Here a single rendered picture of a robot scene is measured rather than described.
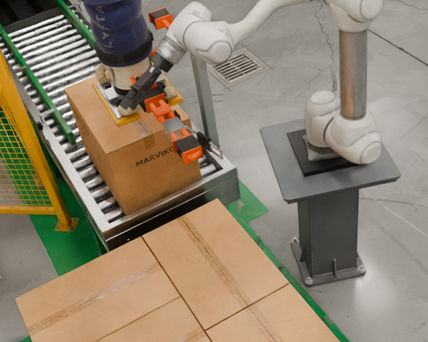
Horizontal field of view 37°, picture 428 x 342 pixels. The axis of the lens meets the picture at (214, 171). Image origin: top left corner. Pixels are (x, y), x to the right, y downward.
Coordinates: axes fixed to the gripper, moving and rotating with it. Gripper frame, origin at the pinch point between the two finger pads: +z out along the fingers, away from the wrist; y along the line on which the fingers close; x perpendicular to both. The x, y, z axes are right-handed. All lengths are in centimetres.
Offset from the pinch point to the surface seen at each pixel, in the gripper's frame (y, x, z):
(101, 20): -20.0, -29.9, -16.1
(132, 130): -61, -1, 14
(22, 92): -158, -79, 50
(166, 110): -17.2, 9.4, -5.1
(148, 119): -67, 0, 6
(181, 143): -0.1, 22.0, -0.9
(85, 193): -84, -4, 55
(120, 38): -24.7, -21.5, -15.2
